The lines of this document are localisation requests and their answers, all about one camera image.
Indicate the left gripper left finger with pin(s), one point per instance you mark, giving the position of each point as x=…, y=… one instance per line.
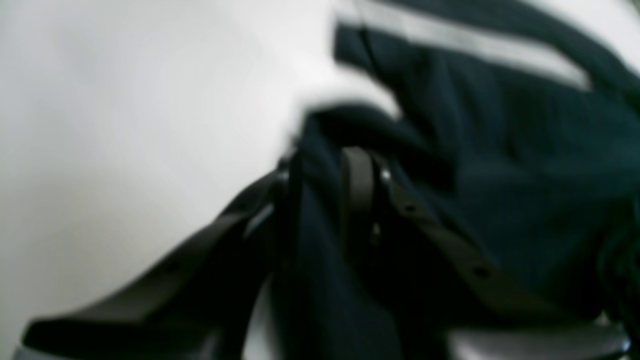
x=196, y=302

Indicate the black t-shirt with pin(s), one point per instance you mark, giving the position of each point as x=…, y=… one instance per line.
x=518, y=134

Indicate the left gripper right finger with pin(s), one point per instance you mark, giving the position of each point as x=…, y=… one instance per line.
x=450, y=260

